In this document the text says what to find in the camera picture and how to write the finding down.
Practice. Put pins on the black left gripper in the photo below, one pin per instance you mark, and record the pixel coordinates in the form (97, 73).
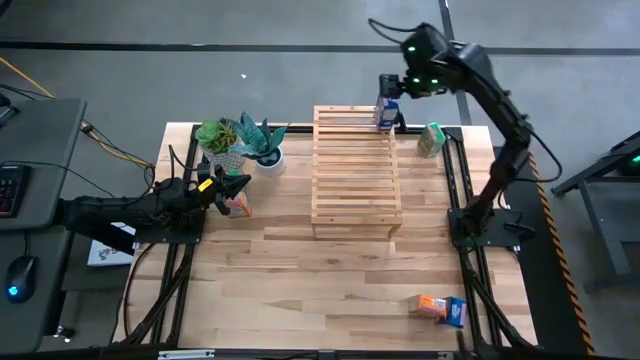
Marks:
(210, 192)

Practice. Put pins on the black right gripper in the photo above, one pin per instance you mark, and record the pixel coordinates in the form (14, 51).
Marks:
(390, 86)

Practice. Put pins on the orange cereal box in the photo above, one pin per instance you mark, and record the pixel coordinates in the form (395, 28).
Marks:
(240, 207)
(425, 306)

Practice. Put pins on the blue cereal box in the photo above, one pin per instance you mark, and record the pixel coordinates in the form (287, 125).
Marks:
(386, 114)
(456, 312)

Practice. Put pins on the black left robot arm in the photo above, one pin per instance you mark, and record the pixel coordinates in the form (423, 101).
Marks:
(115, 210)

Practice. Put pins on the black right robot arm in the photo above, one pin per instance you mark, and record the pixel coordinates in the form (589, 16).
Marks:
(500, 95)

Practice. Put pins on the wooden slatted shelf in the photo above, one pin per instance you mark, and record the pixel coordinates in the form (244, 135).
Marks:
(355, 170)

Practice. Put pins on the yellow gripper tag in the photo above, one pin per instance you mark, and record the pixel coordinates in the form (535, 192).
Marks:
(205, 185)

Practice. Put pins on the green succulent plant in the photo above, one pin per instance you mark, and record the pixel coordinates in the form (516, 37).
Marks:
(215, 135)

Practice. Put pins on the snake plant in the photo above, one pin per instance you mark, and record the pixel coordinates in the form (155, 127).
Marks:
(260, 137)

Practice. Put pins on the black desk leg bar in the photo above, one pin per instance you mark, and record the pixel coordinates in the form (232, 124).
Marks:
(107, 242)

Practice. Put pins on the white booklet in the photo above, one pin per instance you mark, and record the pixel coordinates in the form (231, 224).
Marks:
(107, 256)

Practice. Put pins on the grey desk top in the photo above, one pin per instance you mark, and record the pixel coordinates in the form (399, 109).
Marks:
(45, 145)
(45, 300)

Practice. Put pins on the black floor mat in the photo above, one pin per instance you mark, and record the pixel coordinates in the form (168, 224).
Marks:
(537, 280)

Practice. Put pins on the yellow black hazard tape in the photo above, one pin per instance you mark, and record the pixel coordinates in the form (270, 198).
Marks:
(562, 255)

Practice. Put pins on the desk caster wheel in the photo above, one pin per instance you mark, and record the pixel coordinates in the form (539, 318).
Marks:
(65, 332)

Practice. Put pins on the black keyboard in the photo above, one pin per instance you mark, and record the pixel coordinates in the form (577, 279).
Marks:
(12, 190)

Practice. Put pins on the dark grey neighbouring table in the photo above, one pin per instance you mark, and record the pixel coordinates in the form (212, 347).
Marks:
(600, 220)

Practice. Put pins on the black computer mouse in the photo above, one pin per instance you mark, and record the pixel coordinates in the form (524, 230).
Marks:
(21, 277)

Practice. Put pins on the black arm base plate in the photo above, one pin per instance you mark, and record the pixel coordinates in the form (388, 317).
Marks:
(500, 239)
(150, 239)

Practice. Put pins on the black aluminium rear rail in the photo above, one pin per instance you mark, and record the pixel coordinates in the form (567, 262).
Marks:
(300, 129)

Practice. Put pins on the black aluminium side frame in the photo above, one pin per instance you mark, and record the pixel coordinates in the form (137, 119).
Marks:
(176, 320)
(473, 300)

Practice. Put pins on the silver metal bracket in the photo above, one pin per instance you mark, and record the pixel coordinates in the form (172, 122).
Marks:
(186, 354)
(465, 356)

